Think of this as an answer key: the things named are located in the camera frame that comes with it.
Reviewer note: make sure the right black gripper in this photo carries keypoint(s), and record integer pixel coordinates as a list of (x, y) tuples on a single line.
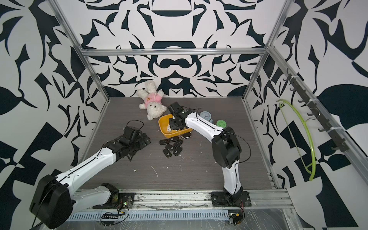
[(172, 125)]

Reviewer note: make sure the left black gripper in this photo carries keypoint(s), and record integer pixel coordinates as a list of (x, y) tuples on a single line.
[(144, 143)]

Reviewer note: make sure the black car key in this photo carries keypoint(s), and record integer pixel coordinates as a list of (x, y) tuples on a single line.
[(170, 147), (178, 143), (177, 151), (167, 153), (164, 142), (186, 135), (174, 139)]

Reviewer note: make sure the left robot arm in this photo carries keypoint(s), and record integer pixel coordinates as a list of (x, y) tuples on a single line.
[(58, 197)]

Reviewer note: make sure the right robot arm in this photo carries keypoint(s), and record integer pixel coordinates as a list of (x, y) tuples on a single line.
[(225, 147)]

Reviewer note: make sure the yellow plastic storage box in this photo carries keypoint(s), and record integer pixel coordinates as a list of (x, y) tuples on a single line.
[(164, 124)]

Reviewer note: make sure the white plush bunny pink shirt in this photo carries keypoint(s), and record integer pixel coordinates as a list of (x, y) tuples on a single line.
[(152, 100)]

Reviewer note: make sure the small blue alarm clock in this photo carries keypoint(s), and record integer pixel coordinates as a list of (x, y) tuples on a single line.
[(207, 116)]

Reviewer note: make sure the green lidded small jar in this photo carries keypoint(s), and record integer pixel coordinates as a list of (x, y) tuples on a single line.
[(221, 123)]

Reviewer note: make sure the green clothes hanger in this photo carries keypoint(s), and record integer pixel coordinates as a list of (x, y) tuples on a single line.
[(311, 168)]

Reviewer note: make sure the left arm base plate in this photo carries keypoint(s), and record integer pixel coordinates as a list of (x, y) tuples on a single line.
[(118, 201)]

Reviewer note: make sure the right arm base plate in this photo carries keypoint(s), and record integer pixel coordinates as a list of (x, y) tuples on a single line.
[(225, 199)]

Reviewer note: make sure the white cable duct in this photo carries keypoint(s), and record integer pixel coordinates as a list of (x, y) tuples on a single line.
[(216, 214)]

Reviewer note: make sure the black wall hook rack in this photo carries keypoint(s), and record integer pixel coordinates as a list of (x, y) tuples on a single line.
[(316, 112)]

